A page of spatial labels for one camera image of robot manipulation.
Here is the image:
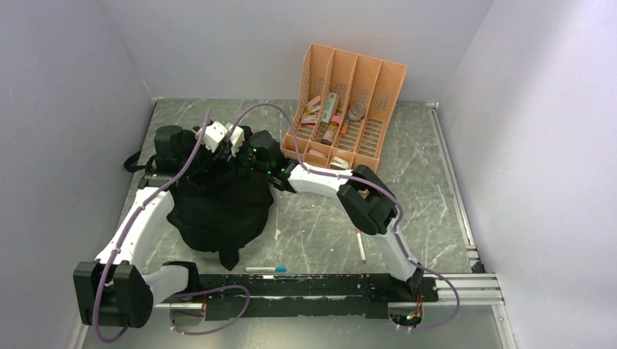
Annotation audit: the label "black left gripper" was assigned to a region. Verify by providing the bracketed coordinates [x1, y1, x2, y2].
[178, 126, 223, 174]

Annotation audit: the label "black student backpack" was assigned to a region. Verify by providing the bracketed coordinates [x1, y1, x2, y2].
[124, 125, 274, 270]

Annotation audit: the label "blue white pen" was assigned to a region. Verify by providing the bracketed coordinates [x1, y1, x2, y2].
[244, 266, 287, 274]

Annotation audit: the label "brown white marker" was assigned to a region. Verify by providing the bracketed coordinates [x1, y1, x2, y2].
[356, 230, 367, 264]

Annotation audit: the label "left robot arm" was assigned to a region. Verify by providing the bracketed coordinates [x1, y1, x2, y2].
[73, 166, 202, 328]

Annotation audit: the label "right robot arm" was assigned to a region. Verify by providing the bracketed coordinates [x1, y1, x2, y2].
[231, 131, 423, 301]

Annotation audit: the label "pink white small box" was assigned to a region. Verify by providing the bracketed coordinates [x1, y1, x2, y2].
[300, 113, 320, 126]

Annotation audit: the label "brown bottle pink cap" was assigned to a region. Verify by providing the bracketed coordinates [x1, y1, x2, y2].
[319, 114, 343, 145]

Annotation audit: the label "pink eraser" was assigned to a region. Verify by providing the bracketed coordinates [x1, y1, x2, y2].
[305, 95, 321, 109]

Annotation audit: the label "white stapler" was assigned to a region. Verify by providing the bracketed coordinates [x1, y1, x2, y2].
[328, 156, 350, 170]

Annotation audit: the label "green white box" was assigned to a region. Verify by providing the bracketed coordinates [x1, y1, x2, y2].
[321, 92, 339, 124]

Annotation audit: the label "orange glue stick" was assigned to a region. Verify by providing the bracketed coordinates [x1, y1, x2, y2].
[340, 118, 349, 135]

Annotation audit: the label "orange plastic desk organizer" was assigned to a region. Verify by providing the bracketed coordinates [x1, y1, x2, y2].
[281, 44, 407, 170]

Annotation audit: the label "grey round jar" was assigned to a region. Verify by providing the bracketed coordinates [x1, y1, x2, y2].
[346, 103, 366, 122]

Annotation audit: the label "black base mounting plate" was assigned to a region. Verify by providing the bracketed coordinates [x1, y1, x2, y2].
[163, 273, 439, 321]

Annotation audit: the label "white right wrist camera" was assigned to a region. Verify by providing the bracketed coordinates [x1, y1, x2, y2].
[226, 123, 245, 157]

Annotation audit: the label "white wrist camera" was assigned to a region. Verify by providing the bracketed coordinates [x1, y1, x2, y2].
[226, 123, 245, 157]
[202, 121, 229, 153]

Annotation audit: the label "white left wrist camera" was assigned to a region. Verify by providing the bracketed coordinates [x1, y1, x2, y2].
[202, 121, 229, 153]

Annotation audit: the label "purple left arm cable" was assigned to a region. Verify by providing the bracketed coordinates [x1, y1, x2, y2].
[91, 108, 252, 344]

